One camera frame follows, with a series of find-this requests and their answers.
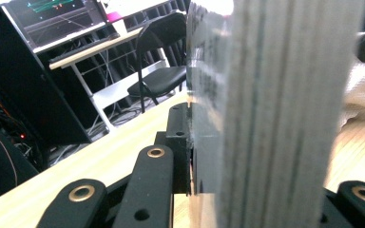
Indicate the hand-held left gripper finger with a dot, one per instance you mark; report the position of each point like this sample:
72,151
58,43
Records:
179,152

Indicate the white book with green picture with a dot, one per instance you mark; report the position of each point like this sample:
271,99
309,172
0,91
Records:
266,110

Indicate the black folding chair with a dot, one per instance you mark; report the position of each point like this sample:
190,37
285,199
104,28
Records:
158,79

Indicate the pink object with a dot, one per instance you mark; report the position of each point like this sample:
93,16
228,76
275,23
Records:
114,16

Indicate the black panel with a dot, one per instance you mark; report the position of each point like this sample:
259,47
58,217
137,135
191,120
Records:
34,85

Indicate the black equipment rack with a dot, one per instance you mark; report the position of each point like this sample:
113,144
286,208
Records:
9,136

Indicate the dark rounded object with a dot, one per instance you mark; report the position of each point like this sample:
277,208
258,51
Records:
0,164

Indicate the computer monitor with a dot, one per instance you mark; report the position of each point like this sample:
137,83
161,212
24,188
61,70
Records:
53,19

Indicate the white desk frame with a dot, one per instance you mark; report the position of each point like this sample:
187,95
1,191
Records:
107,91

